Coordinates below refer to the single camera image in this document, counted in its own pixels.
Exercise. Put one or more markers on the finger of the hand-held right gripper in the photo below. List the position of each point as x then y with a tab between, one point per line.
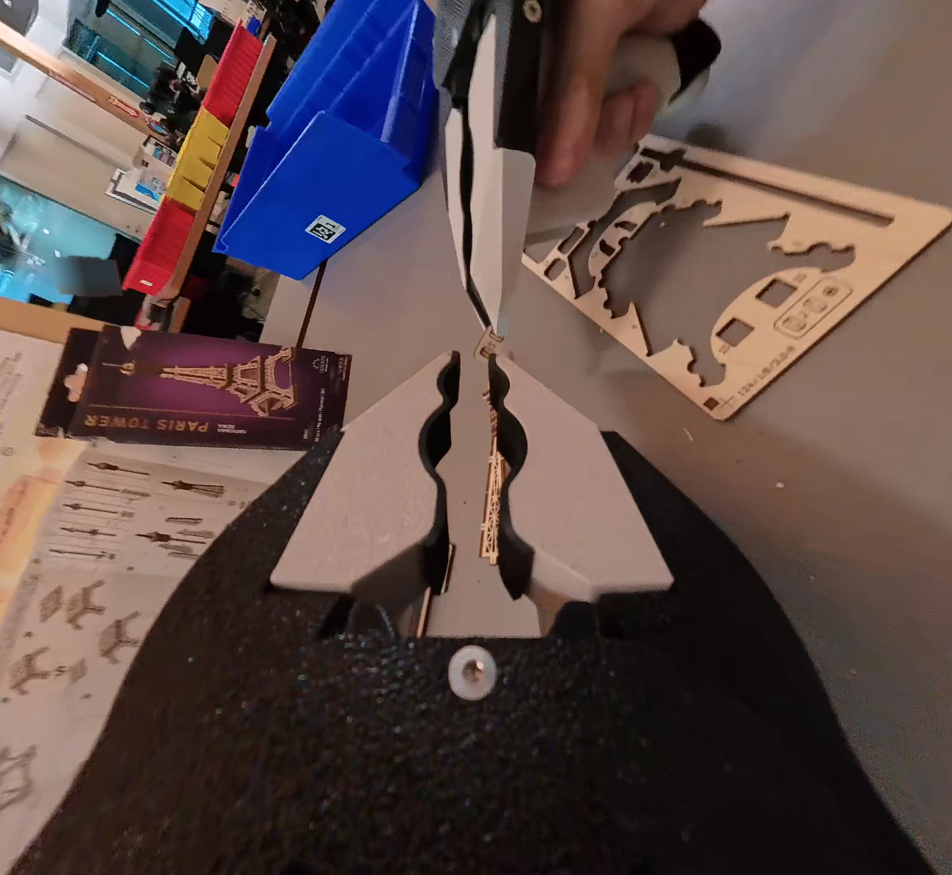
454	168
494	220

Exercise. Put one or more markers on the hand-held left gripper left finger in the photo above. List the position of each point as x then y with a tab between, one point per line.
357	518

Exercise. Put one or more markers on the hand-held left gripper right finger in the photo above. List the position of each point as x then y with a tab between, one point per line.
587	518

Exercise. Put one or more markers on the wooden tower model spire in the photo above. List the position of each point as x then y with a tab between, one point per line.
494	495

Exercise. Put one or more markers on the small rounded wooden rectangle piece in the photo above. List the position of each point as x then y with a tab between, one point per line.
491	345

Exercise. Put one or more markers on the wooden sheet with arch cutouts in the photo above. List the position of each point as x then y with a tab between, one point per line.
900	220

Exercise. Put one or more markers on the grey desk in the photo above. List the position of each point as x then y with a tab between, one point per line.
818	481

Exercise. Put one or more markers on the blue bin with tag label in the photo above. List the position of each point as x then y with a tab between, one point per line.
335	146

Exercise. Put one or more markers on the purple tower model box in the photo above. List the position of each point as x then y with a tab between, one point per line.
193	391

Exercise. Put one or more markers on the red plastic bin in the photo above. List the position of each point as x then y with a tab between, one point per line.
160	250
234	75

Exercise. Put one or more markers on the folded assembly leaflet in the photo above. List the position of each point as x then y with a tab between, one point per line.
111	555

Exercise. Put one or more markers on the yellow plastic bin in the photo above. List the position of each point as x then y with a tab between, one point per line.
195	161

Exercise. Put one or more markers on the grey wall speaker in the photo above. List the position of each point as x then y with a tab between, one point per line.
16	1

